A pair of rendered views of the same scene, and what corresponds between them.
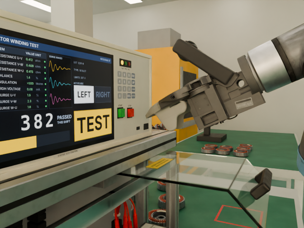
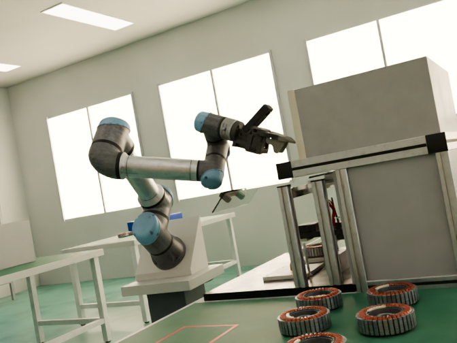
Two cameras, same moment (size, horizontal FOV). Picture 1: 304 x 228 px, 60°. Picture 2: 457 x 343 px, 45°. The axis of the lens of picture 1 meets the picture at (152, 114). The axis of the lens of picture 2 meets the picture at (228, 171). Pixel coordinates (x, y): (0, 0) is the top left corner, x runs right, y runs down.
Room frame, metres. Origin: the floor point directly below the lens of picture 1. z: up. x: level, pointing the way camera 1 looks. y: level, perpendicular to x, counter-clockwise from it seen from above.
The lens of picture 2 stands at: (2.28, -0.13, 1.08)
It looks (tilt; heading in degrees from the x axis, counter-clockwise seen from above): 1 degrees up; 183
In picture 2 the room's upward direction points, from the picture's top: 10 degrees counter-clockwise
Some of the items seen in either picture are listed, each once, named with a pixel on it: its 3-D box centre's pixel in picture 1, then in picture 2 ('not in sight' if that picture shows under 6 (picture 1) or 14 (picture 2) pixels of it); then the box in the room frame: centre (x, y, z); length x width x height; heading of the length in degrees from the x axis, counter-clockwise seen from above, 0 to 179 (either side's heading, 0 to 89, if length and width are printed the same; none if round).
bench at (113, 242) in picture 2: not in sight; (162, 263); (-3.60, -1.28, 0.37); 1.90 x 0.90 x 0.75; 154
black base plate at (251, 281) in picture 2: not in sight; (312, 268); (0.43, 0.00, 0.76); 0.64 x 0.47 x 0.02; 154
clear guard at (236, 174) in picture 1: (188, 177); (275, 192); (0.58, -0.08, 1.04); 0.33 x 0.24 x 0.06; 64
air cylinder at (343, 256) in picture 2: not in sight; (336, 260); (0.59, 0.06, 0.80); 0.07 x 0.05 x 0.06; 154
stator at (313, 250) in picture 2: not in sight; (317, 249); (0.31, 0.04, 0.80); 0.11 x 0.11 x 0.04
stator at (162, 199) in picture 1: (171, 201); (304, 320); (1.09, -0.08, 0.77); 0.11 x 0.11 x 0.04
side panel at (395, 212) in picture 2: not in sight; (401, 224); (0.89, 0.20, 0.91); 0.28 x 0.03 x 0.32; 64
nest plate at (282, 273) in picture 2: not in sight; (294, 271); (0.53, -0.07, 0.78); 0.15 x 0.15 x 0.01; 64
